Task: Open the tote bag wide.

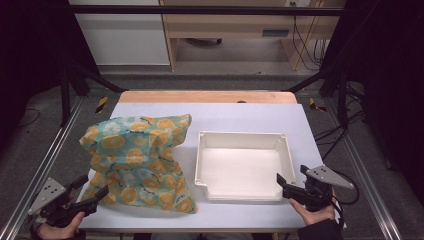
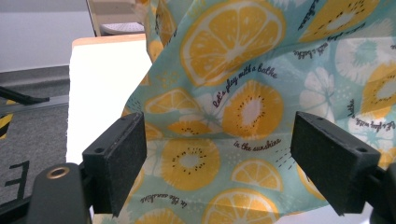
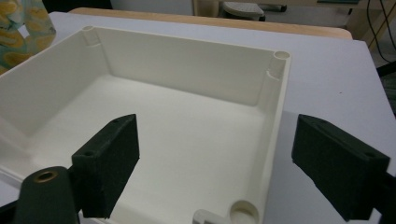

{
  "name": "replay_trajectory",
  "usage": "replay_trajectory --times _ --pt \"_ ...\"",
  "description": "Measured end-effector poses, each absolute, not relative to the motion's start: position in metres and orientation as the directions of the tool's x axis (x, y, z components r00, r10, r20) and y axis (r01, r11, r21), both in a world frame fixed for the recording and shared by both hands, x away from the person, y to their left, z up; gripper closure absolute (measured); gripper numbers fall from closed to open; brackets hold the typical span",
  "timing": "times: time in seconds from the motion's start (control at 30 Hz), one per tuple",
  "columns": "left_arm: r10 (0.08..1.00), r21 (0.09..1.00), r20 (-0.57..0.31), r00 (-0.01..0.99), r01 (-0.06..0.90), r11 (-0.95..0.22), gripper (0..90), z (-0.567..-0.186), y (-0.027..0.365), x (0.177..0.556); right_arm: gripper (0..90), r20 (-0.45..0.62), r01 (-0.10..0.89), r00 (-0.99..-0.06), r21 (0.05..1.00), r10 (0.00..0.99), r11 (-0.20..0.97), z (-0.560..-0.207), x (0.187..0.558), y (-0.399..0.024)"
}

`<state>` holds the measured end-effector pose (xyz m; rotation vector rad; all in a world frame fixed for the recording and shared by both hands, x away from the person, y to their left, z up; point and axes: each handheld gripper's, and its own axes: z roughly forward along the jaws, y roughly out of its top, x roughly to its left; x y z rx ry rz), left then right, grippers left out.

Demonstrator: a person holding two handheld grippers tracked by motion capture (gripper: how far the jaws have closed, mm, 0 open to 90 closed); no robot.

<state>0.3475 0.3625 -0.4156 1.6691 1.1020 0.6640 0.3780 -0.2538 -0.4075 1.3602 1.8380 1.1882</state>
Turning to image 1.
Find black floor cables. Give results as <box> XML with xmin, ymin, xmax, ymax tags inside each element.
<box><xmin>313</xmin><ymin>109</ymin><xmax>367</xmax><ymax>162</ymax></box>

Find orange slice print bag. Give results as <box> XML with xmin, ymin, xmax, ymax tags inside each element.
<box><xmin>79</xmin><ymin>113</ymin><xmax>199</xmax><ymax>215</ymax></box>

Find black floor cable loop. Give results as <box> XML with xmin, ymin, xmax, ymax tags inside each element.
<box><xmin>333</xmin><ymin>169</ymin><xmax>361</xmax><ymax>206</ymax></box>

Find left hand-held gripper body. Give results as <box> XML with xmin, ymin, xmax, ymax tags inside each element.
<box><xmin>27</xmin><ymin>177</ymin><xmax>98</xmax><ymax>229</ymax></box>

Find black metal stand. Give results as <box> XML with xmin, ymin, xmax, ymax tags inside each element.
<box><xmin>59</xmin><ymin>62</ymin><xmax>130</xmax><ymax>128</ymax></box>
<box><xmin>284</xmin><ymin>63</ymin><xmax>350</xmax><ymax>130</ymax></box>

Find wooden table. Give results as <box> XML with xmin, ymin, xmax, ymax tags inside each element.
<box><xmin>77</xmin><ymin>90</ymin><xmax>334</xmax><ymax>234</ymax></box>

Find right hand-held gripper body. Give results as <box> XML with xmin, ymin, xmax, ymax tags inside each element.
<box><xmin>282</xmin><ymin>165</ymin><xmax>355</xmax><ymax>213</ymax></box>

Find black horizontal frame bar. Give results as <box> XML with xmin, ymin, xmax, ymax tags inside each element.
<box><xmin>68</xmin><ymin>4</ymin><xmax>346</xmax><ymax>17</ymax></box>

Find white table cover sheet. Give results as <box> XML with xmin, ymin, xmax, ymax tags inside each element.
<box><xmin>77</xmin><ymin>102</ymin><xmax>334</xmax><ymax>231</ymax></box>

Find person's right hand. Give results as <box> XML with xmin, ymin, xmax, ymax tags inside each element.
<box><xmin>289</xmin><ymin>198</ymin><xmax>336</xmax><ymax>226</ymax></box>

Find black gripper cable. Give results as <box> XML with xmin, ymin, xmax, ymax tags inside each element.
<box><xmin>331</xmin><ymin>195</ymin><xmax>345</xmax><ymax>229</ymax></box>

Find aluminium rail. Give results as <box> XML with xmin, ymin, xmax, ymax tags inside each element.
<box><xmin>0</xmin><ymin>95</ymin><xmax>86</xmax><ymax>240</ymax></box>
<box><xmin>324</xmin><ymin>97</ymin><xmax>405</xmax><ymax>240</ymax></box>

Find white cabinet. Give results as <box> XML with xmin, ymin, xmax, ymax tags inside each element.
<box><xmin>68</xmin><ymin>0</ymin><xmax>171</xmax><ymax>67</ymax></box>

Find thin black floor cable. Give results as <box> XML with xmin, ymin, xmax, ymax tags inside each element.
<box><xmin>18</xmin><ymin>107</ymin><xmax>41</xmax><ymax>129</ymax></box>

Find white plastic tray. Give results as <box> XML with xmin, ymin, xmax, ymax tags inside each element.
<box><xmin>194</xmin><ymin>130</ymin><xmax>297</xmax><ymax>202</ymax></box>

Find wooden desk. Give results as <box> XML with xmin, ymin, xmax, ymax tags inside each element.
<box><xmin>159</xmin><ymin>0</ymin><xmax>348</xmax><ymax>72</ymax></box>

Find black curtain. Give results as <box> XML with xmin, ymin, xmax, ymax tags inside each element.
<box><xmin>0</xmin><ymin>0</ymin><xmax>101</xmax><ymax>151</ymax></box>
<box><xmin>319</xmin><ymin>0</ymin><xmax>424</xmax><ymax>208</ymax></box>

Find hanging black cables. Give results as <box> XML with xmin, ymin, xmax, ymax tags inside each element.
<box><xmin>291</xmin><ymin>1</ymin><xmax>330</xmax><ymax>72</ymax></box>

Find person's left hand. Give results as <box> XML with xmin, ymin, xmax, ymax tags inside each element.
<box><xmin>36</xmin><ymin>212</ymin><xmax>86</xmax><ymax>240</ymax></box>

